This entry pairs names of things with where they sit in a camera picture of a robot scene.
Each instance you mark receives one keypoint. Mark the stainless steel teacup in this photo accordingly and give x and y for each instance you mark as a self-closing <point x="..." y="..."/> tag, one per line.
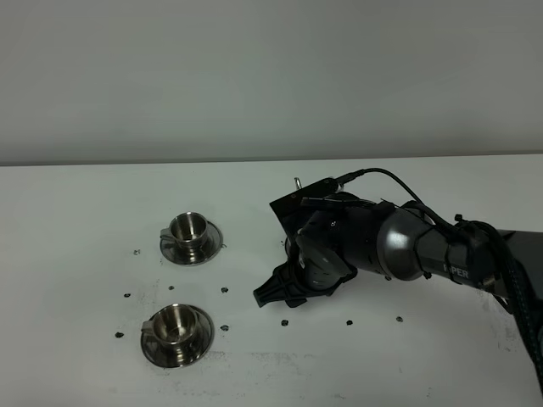
<point x="186" y="230"/>
<point x="172" y="325"/>

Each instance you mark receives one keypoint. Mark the stainless steel saucer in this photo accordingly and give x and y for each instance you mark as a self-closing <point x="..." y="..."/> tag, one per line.
<point x="179" y="255"/>
<point x="185" y="354"/>

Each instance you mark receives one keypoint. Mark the far stainless steel saucer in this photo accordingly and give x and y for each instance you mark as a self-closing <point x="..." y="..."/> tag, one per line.
<point x="179" y="255"/>

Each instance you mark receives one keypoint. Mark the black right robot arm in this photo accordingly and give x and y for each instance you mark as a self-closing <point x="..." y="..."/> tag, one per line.
<point x="409" y="241"/>

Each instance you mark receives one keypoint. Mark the far stainless steel teacup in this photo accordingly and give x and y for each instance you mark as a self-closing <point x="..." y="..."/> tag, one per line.
<point x="186" y="230"/>

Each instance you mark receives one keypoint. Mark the near stainless steel saucer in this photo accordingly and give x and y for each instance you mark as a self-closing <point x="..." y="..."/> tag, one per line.
<point x="185" y="354"/>

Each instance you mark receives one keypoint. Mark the near stainless steel teacup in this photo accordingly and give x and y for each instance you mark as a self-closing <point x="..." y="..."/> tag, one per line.
<point x="172" y="325"/>

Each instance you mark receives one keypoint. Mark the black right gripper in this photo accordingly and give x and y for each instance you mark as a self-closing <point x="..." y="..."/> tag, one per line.
<point x="315" y="265"/>

